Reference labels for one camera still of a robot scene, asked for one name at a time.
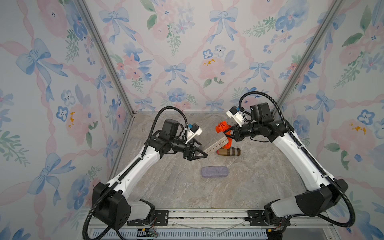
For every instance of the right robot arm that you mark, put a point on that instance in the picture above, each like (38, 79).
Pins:
(323, 191)

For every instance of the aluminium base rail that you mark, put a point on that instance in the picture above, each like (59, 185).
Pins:
(222, 224)

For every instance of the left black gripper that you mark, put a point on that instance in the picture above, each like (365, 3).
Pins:
(189, 152)

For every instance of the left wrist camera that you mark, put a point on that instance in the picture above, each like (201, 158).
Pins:
(193, 130)

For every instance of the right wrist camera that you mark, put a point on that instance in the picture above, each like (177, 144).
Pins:
(238, 116)

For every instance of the plaid eyeglass case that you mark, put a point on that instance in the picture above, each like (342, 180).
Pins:
(234, 152)

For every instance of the orange cleaning cloth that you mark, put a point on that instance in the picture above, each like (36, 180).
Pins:
(223, 127)

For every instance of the left corner aluminium post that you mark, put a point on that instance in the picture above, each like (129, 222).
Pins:
(90, 23)

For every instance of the grey eyeglass case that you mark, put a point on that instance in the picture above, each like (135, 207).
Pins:
(215, 144)

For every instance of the purple fabric eyeglass case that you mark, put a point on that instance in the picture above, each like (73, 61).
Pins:
(214, 172)

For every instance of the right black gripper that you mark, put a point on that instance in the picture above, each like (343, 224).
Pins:
(236, 134)

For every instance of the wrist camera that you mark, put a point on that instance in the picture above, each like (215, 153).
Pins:
(193, 130)
(238, 116)

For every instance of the right corner aluminium post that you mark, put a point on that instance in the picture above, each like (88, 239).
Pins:
(318, 36)

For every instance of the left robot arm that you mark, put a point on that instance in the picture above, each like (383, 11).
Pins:
(110, 202)

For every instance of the corner aluminium post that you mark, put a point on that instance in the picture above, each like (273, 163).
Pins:
(90, 23)
(318, 36)

